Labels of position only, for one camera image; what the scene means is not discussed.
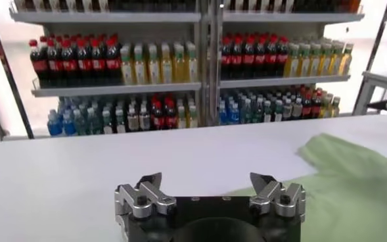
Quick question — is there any green shirt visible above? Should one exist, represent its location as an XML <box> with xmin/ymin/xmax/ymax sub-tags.
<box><xmin>225</xmin><ymin>132</ymin><xmax>387</xmax><ymax>242</ymax></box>

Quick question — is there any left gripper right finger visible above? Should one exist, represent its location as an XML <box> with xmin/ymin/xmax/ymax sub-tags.
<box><xmin>248</xmin><ymin>172</ymin><xmax>307</xmax><ymax>219</ymax></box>

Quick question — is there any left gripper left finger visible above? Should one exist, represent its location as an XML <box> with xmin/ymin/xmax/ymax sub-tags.
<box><xmin>114</xmin><ymin>172</ymin><xmax>177</xmax><ymax>220</ymax></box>

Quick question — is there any small white cap dark bottle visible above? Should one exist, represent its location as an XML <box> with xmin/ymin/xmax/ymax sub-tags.
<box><xmin>139</xmin><ymin>103</ymin><xmax>151</xmax><ymax>132</ymax></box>
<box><xmin>101</xmin><ymin>108</ymin><xmax>114</xmax><ymax>135</ymax></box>
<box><xmin>262</xmin><ymin>100</ymin><xmax>273</xmax><ymax>123</ymax></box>
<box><xmin>292</xmin><ymin>97</ymin><xmax>303</xmax><ymax>120</ymax></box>
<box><xmin>282</xmin><ymin>98</ymin><xmax>293</xmax><ymax>121</ymax></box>
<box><xmin>114</xmin><ymin>107</ymin><xmax>127</xmax><ymax>134</ymax></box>
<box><xmin>272</xmin><ymin>99</ymin><xmax>283</xmax><ymax>122</ymax></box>
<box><xmin>126</xmin><ymin>105</ymin><xmax>140</xmax><ymax>133</ymax></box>

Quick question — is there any small blue water bottle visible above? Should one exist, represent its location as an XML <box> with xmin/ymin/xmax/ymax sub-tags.
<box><xmin>47</xmin><ymin>109</ymin><xmax>63</xmax><ymax>137</ymax></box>
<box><xmin>229</xmin><ymin>101</ymin><xmax>240</xmax><ymax>125</ymax></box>
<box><xmin>218</xmin><ymin>100</ymin><xmax>230</xmax><ymax>126</ymax></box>
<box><xmin>62</xmin><ymin>110</ymin><xmax>78</xmax><ymax>137</ymax></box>

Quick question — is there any grey beverage shelf unit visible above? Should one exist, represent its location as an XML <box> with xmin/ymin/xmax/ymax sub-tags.
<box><xmin>9</xmin><ymin>0</ymin><xmax>214</xmax><ymax>136</ymax></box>
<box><xmin>212</xmin><ymin>0</ymin><xmax>367</xmax><ymax>118</ymax></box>

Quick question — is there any grey metal frame table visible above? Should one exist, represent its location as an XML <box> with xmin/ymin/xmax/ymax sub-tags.
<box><xmin>352</xmin><ymin>69</ymin><xmax>387</xmax><ymax>116</ymax></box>

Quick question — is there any black slanted metal pole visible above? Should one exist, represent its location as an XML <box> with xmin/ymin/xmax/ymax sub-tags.
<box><xmin>0</xmin><ymin>0</ymin><xmax>35</xmax><ymax>139</ymax></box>
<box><xmin>365</xmin><ymin>0</ymin><xmax>387</xmax><ymax>72</ymax></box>

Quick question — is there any small red cap cola bottle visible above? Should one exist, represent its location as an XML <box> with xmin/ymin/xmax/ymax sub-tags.
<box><xmin>151</xmin><ymin>100</ymin><xmax>165</xmax><ymax>131</ymax></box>
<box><xmin>164</xmin><ymin>98</ymin><xmax>177</xmax><ymax>130</ymax></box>
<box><xmin>311</xmin><ymin>91</ymin><xmax>323</xmax><ymax>118</ymax></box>
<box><xmin>302</xmin><ymin>94</ymin><xmax>313</xmax><ymax>119</ymax></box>

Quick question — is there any small green water bottle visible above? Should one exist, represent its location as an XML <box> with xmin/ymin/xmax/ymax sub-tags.
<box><xmin>87</xmin><ymin>107</ymin><xmax>102</xmax><ymax>135</ymax></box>
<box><xmin>74</xmin><ymin>108</ymin><xmax>88</xmax><ymax>136</ymax></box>
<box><xmin>240</xmin><ymin>98</ymin><xmax>252</xmax><ymax>124</ymax></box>
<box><xmin>252</xmin><ymin>98</ymin><xmax>263</xmax><ymax>124</ymax></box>

